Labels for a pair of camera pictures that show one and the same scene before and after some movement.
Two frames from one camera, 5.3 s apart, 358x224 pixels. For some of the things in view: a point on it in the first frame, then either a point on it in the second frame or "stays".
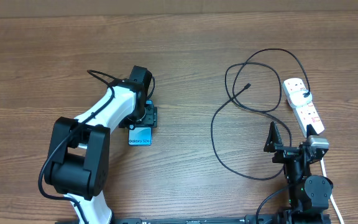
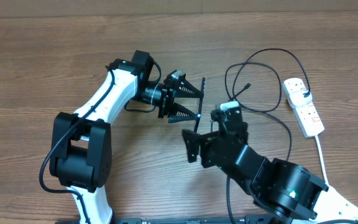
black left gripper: [151, 119] -> [168, 93]
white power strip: [307, 114] stays
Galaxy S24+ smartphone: [140, 136] -> [199, 112]
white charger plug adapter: [298, 100] stays
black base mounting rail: [250, 219] stays
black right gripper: [283, 152] -> [193, 140]
